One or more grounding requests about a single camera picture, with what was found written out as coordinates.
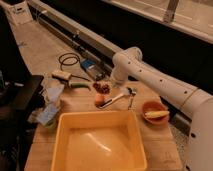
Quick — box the green chili pepper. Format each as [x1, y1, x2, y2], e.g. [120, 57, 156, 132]
[69, 83, 91, 91]

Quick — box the orange bowl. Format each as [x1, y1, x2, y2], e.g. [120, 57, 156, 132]
[141, 101, 169, 125]

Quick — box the blue white cloth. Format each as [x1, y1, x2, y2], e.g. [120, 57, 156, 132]
[28, 79, 65, 129]

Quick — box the black side stand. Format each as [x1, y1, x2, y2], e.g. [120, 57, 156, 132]
[0, 75, 44, 171]

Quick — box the bunch of red grapes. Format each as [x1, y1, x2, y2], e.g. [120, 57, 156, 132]
[93, 82, 110, 94]

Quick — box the yellow plastic tray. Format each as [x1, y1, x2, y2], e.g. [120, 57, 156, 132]
[51, 111, 147, 171]

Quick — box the small orange apple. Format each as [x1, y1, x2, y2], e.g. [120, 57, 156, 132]
[94, 93, 105, 106]

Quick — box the white handled spatula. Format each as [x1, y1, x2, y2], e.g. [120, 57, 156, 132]
[99, 88, 130, 109]

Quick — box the yellow banana piece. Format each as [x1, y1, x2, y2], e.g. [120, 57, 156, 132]
[145, 111, 169, 118]

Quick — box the wooden table board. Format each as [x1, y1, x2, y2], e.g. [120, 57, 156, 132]
[24, 82, 182, 171]

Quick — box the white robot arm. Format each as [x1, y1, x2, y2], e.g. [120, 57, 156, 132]
[110, 47, 213, 171]

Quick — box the black coiled cable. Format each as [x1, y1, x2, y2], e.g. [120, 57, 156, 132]
[58, 52, 92, 82]

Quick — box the white paper bag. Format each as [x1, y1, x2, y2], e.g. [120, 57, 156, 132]
[8, 1, 33, 26]

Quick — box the blue electronic box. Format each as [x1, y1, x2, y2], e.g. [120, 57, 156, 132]
[80, 59, 105, 81]

